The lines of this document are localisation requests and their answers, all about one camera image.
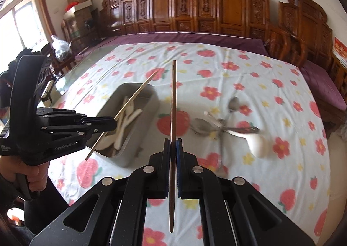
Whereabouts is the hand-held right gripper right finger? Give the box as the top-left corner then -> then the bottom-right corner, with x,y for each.
175,139 -> 316,246

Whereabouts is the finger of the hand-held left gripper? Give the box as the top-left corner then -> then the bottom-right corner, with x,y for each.
38,108 -> 118,129
41,126 -> 112,141

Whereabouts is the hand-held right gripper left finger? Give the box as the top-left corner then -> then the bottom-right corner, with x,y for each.
30,138 -> 172,246

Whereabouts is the cream wooden spoon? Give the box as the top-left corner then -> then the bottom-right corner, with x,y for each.
125,109 -> 143,126
113,116 -> 128,151
123,95 -> 136,118

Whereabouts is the rectangular metal tray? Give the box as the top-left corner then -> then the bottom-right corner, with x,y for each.
93,82 -> 160,168

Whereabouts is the light wooden chopstick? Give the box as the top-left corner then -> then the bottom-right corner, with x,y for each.
86,70 -> 158,161

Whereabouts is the brown wooden chopstick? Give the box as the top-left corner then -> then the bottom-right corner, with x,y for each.
169,60 -> 177,232

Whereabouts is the person's left hand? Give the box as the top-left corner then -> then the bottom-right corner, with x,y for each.
0,155 -> 50,193

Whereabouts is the metal spoon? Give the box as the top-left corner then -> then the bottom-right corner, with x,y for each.
191,118 -> 226,137
218,127 -> 229,176
224,96 -> 242,128

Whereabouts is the wooden dining chair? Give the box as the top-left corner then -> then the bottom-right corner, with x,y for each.
41,43 -> 77,80

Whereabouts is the clear plastic bag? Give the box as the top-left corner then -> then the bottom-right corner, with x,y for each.
51,35 -> 72,61

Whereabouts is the white ceramic spoon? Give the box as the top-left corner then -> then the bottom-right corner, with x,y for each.
204,111 -> 269,159

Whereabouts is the strawberry flower print tablecloth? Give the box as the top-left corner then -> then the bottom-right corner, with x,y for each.
47,43 -> 331,246

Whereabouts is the white topped large box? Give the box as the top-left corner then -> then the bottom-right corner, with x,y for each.
64,1 -> 93,23

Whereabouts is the purple sofa cushion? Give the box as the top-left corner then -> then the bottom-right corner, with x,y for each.
74,32 -> 268,57

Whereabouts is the carved wooden sofa bench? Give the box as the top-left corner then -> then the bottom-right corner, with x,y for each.
61,0 -> 308,58

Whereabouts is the purple armchair cushion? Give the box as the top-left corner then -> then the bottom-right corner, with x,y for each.
300,60 -> 347,111

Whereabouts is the wooden side table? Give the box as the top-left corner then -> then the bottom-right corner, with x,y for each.
329,56 -> 347,80

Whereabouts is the carved wooden armchair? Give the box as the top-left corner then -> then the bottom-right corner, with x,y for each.
267,0 -> 347,133

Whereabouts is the red gift box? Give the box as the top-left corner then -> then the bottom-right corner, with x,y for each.
333,37 -> 347,60

